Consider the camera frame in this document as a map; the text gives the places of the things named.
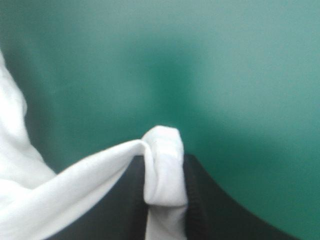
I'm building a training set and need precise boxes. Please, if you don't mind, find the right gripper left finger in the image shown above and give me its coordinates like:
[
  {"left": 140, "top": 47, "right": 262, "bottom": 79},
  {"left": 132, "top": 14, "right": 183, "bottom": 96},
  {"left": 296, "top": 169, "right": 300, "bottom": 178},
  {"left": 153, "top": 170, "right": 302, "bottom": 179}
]
[{"left": 48, "top": 154, "right": 151, "bottom": 240}]

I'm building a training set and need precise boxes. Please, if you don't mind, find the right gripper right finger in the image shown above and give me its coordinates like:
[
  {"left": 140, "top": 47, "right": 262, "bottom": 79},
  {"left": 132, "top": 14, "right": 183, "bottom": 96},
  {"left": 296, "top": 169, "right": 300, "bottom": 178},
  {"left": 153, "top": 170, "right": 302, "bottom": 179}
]
[{"left": 183, "top": 153, "right": 320, "bottom": 240}]

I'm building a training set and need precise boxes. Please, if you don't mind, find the white T-shirt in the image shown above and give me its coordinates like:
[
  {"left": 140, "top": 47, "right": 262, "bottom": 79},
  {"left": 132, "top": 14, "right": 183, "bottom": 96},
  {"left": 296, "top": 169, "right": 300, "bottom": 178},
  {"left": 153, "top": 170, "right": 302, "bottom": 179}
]
[{"left": 0, "top": 48, "right": 188, "bottom": 240}]

